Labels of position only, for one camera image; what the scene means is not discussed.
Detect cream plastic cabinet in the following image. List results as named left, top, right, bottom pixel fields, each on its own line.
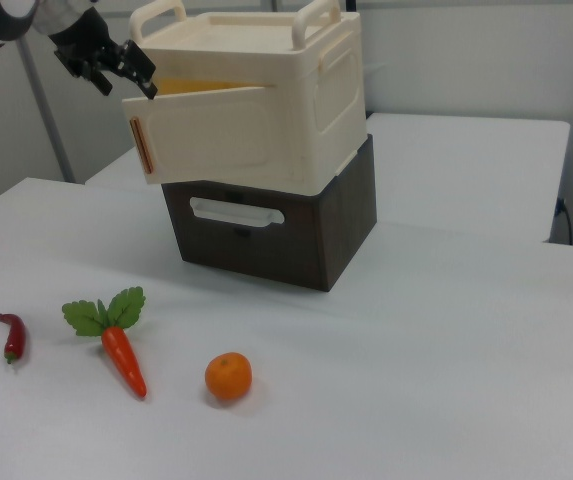
left=129, top=0, right=368, bottom=197

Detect orange mandarin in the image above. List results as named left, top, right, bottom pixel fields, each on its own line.
left=204, top=351, right=253, bottom=402

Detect red chili pepper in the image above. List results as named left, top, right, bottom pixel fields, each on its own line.
left=0, top=312, right=28, bottom=365

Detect orange toy carrot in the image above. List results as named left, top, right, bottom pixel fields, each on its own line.
left=61, top=286, right=148, bottom=400

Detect black power cable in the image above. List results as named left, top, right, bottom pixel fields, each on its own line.
left=555, top=197, right=573, bottom=246

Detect dark wooden drawer box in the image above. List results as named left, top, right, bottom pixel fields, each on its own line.
left=160, top=132, right=379, bottom=293

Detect cream cabinet door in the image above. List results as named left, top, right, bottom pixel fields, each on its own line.
left=121, top=85, right=273, bottom=186

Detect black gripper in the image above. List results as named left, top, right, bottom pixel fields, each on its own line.
left=48, top=8, right=159, bottom=100

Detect white drawer handle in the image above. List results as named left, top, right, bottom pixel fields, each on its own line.
left=189, top=196, right=285, bottom=229

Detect grey metal pole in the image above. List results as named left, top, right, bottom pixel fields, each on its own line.
left=17, top=35, right=77, bottom=185

